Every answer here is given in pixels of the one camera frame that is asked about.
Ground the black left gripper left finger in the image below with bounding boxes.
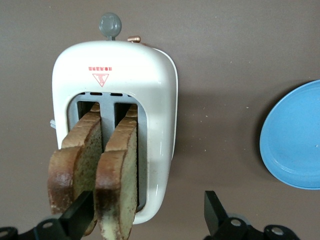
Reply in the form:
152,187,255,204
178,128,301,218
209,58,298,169
0,191,95,240

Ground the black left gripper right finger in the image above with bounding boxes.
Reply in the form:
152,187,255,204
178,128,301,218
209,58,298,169
203,190,305,240

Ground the brown toast slice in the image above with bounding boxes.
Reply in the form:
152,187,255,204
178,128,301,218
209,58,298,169
94,104,139,240
47,101,104,237

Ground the blue plate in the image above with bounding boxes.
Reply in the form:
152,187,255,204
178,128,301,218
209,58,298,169
258,79,320,191

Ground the white two-slot toaster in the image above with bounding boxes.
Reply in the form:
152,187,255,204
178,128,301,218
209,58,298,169
49,12,179,225

